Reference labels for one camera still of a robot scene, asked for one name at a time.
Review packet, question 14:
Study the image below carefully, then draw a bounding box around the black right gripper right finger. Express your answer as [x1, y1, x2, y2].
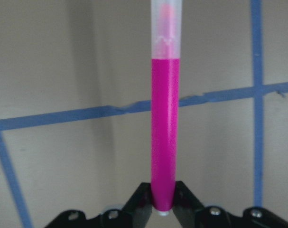
[172, 181, 204, 228]

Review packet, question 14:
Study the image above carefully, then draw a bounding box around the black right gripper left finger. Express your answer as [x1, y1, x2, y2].
[121, 182, 152, 228]

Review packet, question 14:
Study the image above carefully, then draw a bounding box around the pink highlighter pen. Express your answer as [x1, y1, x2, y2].
[151, 0, 183, 216]

